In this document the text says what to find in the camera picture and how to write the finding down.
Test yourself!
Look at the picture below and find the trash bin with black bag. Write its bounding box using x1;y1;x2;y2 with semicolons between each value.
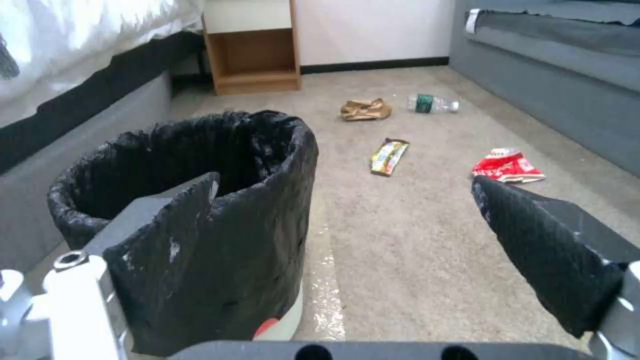
47;109;320;340

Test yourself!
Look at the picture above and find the yellow and brown snack wrapper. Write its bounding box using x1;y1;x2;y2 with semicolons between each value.
369;137;411;176

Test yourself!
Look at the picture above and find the grey bed base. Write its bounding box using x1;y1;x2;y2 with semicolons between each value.
0;69;174;272

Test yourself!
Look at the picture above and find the black bed skirt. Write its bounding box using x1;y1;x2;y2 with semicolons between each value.
0;31;206;175

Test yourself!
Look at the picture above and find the white duvet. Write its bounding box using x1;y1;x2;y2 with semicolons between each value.
0;0;204;110

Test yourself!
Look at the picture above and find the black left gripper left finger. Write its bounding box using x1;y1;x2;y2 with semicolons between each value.
0;172;261;360

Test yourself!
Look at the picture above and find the crumpled red and white wrapper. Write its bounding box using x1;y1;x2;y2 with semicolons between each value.
470;147;545;185

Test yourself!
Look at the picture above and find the clear bottle with green label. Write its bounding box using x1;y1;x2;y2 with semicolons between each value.
406;93;461;114

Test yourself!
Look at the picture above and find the crumpled brown paper bag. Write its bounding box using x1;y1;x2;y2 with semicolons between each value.
340;98;393;122

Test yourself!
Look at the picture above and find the grey sofa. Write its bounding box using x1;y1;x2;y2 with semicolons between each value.
448;0;640;177

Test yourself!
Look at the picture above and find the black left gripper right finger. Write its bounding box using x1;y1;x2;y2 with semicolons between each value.
471;175;640;360

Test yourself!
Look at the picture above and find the wooden nightstand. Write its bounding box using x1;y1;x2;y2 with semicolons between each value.
201;0;303;96

